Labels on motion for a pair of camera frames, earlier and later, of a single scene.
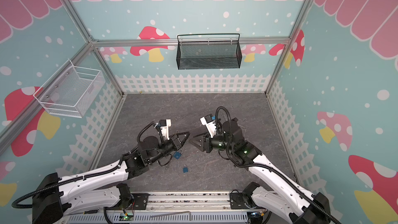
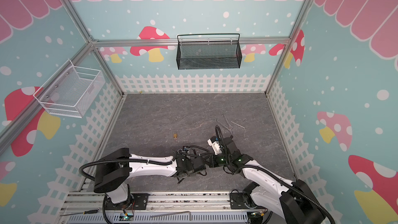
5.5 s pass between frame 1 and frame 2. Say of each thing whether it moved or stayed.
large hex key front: stayed
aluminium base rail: stayed
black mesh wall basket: stayed
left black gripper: moved
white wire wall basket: stayed
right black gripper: moved
